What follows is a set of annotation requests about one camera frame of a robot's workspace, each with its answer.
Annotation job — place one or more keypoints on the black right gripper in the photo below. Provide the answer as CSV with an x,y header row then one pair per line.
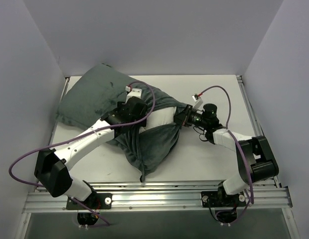
x,y
182,117

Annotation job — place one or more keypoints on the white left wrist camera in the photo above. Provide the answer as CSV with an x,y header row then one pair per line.
x,y
133,92

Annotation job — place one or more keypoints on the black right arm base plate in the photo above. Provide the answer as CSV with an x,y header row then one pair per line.
x,y
217,200

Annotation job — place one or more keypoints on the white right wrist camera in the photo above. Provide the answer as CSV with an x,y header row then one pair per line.
x,y
197,101

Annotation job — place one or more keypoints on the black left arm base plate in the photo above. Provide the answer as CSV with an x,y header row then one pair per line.
x,y
98,201

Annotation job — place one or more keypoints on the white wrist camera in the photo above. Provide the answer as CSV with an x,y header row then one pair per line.
x,y
133,92
197,101

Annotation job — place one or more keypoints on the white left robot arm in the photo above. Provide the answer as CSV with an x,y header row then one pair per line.
x,y
53,165

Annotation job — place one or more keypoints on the aluminium front rail frame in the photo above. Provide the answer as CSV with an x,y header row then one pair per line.
x,y
159,196

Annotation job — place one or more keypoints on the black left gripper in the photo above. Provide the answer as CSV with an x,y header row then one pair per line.
x,y
140,115

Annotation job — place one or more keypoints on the zebra and grey plush pillowcase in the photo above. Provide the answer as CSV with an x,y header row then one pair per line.
x,y
98,91

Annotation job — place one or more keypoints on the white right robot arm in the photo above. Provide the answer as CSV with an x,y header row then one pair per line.
x,y
222,136

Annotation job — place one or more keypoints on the white pillow insert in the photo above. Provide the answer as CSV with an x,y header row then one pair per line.
x,y
159,118

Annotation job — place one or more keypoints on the aluminium right side rail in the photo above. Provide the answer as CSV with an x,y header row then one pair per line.
x,y
251,112

